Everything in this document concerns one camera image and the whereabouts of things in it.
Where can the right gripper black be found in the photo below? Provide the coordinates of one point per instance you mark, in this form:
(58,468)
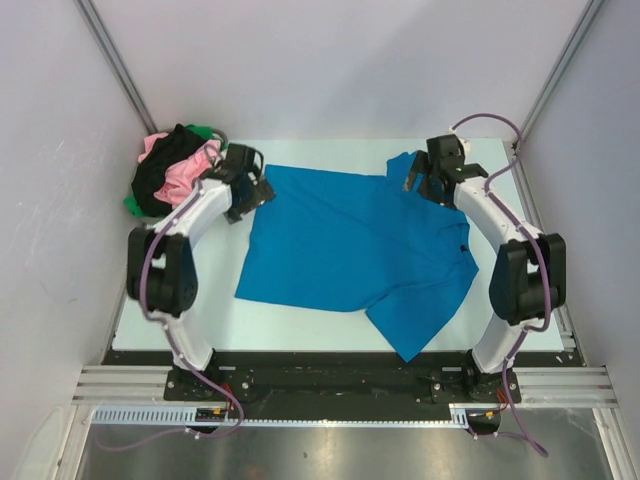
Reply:
(421,165)

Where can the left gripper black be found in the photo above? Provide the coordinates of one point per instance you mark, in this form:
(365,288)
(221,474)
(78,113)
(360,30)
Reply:
(261,194)

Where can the blue t shirt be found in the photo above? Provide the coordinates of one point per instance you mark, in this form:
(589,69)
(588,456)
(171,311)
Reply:
(345,242)

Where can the grey laundry basket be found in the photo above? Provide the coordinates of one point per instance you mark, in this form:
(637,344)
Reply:
(220,135)

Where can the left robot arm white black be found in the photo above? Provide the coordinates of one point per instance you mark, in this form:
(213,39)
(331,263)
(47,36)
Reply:
(161,270)

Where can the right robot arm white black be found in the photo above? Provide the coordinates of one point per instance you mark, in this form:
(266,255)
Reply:
(529,275)

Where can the green t shirt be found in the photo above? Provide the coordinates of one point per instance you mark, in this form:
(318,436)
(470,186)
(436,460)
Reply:
(200,131)

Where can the pink t shirt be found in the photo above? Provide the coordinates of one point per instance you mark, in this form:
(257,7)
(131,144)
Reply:
(179,177)

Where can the black t shirt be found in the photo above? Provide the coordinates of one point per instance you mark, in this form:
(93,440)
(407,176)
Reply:
(150,175)

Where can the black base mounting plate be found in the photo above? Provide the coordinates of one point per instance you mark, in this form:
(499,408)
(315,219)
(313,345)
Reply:
(376,386)

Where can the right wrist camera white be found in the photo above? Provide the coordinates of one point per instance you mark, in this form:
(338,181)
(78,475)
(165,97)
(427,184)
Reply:
(464,143)

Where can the aluminium frame rail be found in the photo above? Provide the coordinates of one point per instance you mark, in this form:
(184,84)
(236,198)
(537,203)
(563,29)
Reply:
(540,387)

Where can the white slotted cable duct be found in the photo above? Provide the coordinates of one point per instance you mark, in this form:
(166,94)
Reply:
(192,416)

